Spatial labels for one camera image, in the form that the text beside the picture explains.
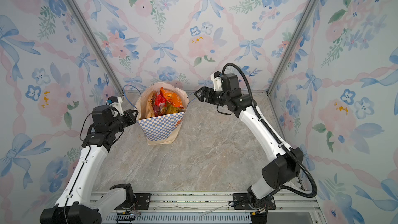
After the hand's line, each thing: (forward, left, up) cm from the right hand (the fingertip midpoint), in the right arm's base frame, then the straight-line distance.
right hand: (202, 94), depth 74 cm
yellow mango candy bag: (+2, +18, -15) cm, 23 cm away
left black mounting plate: (-39, +29, -33) cm, 59 cm away
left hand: (-5, +32, -6) cm, 33 cm away
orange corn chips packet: (+5, +16, -8) cm, 19 cm away
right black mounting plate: (-40, -18, -30) cm, 53 cm away
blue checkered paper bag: (-10, +21, -16) cm, 28 cm away
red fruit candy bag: (+3, +23, -9) cm, 25 cm away
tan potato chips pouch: (-5, +26, -7) cm, 27 cm away
